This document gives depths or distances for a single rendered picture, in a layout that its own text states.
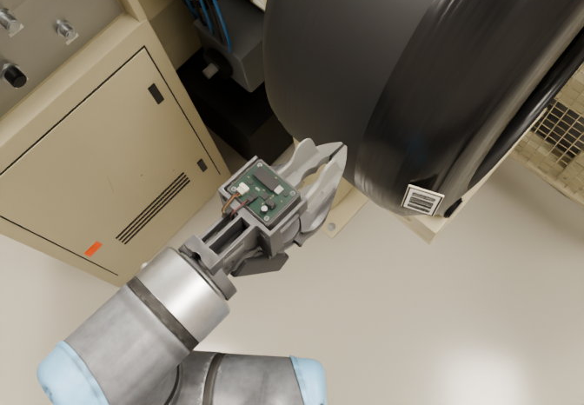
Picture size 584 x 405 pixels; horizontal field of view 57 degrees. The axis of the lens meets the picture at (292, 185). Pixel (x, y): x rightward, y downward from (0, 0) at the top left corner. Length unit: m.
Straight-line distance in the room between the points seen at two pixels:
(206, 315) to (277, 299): 1.33
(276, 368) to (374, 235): 1.31
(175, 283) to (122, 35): 0.79
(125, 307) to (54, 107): 0.75
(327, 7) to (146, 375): 0.38
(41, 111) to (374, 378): 1.22
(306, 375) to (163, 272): 0.18
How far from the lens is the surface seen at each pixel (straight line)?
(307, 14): 0.58
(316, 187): 0.56
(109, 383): 0.51
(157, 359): 0.51
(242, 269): 0.56
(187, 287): 0.50
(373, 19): 0.54
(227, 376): 0.59
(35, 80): 1.21
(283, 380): 0.58
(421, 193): 0.61
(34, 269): 2.14
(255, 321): 1.83
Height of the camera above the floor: 1.80
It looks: 69 degrees down
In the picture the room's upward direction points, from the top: 15 degrees counter-clockwise
